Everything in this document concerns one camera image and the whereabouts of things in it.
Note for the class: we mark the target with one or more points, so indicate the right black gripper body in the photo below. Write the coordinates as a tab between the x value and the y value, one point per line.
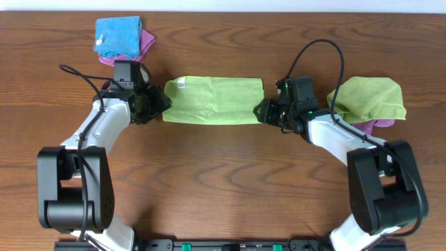
268	111

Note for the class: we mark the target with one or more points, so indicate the crumpled green cloth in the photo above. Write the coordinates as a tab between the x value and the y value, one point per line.
363	99

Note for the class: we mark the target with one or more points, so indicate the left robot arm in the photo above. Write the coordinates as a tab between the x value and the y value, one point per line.
75	191

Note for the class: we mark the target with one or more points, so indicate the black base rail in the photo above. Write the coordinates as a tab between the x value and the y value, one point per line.
170	245

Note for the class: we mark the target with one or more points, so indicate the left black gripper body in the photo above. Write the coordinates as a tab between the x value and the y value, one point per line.
153	103

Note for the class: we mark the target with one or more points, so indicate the folded purple cloth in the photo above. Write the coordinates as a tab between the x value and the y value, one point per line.
147	40

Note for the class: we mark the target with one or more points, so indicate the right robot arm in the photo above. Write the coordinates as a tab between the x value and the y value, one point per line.
387	198

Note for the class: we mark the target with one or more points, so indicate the green cloth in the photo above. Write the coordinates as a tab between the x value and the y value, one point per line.
213	100
363	99

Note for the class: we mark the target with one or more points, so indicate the crumpled purple cloth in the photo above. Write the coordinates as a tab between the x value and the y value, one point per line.
367	127

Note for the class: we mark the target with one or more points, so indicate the folded blue cloth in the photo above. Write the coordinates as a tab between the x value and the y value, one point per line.
117	35

